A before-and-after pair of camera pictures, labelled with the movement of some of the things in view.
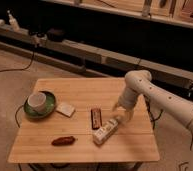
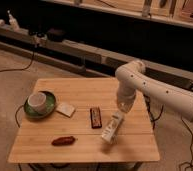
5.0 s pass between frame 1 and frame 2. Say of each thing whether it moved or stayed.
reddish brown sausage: stayed
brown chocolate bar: stayed
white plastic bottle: moved
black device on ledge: stayed
